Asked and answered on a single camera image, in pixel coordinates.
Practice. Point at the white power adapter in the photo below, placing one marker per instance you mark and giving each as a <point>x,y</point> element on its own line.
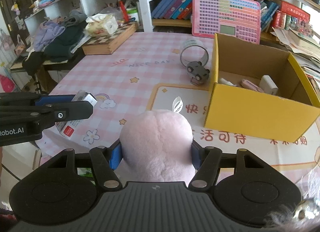
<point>268,85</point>

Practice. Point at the row of books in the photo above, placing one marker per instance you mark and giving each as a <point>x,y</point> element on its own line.
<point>270,11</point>

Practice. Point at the pile of clothes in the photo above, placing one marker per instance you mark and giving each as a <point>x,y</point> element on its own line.
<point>56,41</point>

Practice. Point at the stack of papers and books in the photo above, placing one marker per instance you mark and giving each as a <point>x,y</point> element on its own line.
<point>303,46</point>

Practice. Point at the pink pig plush toy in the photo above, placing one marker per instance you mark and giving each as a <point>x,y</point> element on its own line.
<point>156,147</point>

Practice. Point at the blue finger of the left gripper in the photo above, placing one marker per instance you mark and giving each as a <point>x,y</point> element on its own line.
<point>53,99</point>

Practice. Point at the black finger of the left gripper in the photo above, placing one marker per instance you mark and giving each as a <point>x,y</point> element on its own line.
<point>64,111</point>

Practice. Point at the yellow cardboard box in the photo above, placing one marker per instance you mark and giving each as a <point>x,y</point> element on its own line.
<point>285,116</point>

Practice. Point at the red doll figure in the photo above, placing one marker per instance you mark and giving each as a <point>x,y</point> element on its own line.
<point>124,11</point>

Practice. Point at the grey toy car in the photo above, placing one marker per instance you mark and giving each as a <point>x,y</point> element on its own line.
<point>199,74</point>

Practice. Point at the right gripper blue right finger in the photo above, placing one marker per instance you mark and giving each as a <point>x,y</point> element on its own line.
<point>206,161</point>

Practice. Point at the wooden chess box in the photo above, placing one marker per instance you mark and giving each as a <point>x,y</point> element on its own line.
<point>109,44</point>

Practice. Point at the floral tissue pack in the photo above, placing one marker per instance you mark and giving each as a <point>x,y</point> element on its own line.
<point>100,25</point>

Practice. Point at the pink eraser case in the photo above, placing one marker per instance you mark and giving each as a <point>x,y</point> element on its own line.
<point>250,86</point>

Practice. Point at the pink keyboard learning tablet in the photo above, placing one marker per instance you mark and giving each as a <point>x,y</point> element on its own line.
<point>237,18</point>

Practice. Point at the pink checkered table mat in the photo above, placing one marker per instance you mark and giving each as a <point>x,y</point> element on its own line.
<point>145,72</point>

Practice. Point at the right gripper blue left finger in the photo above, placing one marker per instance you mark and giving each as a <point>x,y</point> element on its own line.
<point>104,161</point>

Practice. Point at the white red small carton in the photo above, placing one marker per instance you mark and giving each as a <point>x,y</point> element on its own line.
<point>68,128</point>

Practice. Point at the clear tape roll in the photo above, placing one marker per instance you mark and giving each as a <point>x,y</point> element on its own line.
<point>193,50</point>

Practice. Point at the dark blue spray bottle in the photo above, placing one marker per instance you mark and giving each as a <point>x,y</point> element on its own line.
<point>226,82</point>

